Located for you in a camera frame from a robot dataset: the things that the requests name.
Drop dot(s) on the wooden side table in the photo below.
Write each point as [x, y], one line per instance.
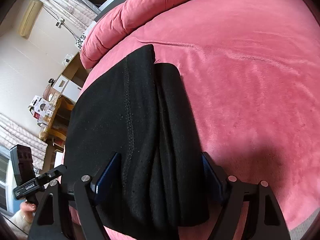
[55, 132]

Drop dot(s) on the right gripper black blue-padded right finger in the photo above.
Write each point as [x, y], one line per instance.
[264, 219]

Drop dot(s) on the pink bed sheet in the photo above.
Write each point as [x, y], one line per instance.
[250, 69]

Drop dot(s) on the pink duvet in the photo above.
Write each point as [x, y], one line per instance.
[117, 24]

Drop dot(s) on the black pants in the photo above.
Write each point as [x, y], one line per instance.
[139, 109]

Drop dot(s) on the left hand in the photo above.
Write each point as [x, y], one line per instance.
[28, 209]

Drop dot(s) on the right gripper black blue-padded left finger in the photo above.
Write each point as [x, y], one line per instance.
[53, 218]

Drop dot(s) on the grey white headboard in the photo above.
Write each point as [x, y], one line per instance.
[81, 39]

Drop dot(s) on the wall air conditioner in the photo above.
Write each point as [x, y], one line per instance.
[29, 18]

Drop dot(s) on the white product box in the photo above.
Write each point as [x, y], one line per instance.
[41, 109]

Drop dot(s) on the white wooden cabinet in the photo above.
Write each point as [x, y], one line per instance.
[71, 80]

